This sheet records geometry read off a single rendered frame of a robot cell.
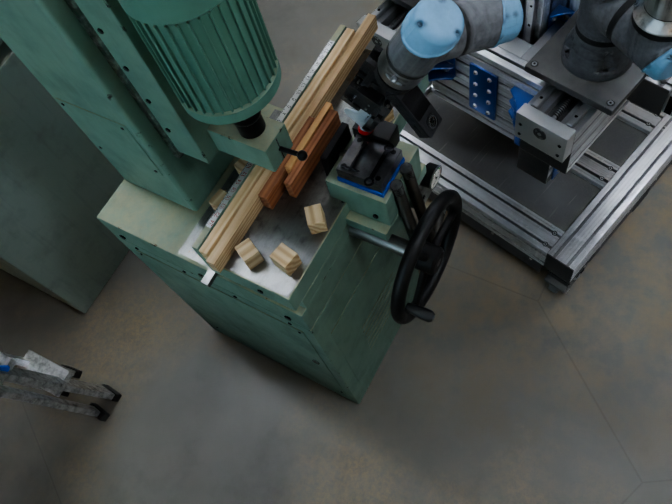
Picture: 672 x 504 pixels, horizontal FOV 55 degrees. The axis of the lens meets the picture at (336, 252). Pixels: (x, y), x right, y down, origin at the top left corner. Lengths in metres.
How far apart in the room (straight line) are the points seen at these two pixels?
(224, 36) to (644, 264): 1.65
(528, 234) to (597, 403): 0.53
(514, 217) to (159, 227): 1.06
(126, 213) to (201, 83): 0.63
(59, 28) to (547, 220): 1.45
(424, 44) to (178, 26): 0.33
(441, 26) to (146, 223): 0.87
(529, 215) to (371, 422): 0.79
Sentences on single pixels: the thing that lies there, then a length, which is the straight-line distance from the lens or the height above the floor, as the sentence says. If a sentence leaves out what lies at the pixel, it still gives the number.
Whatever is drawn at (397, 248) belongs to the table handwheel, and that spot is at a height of 0.82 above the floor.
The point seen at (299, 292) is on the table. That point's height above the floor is 0.88.
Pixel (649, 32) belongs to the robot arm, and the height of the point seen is 1.05.
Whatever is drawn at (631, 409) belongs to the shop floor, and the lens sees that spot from 2.10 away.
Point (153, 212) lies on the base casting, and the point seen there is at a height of 0.80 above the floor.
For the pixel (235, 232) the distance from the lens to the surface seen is 1.27.
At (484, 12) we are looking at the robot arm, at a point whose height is 1.30.
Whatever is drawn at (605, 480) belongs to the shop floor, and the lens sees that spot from 2.04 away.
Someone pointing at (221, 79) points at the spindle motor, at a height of 1.29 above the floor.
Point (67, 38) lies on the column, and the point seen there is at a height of 1.34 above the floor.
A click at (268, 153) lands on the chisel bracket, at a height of 1.06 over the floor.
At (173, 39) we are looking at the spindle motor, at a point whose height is 1.39.
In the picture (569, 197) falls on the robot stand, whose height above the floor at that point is 0.21.
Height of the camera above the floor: 1.99
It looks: 62 degrees down
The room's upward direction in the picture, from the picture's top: 22 degrees counter-clockwise
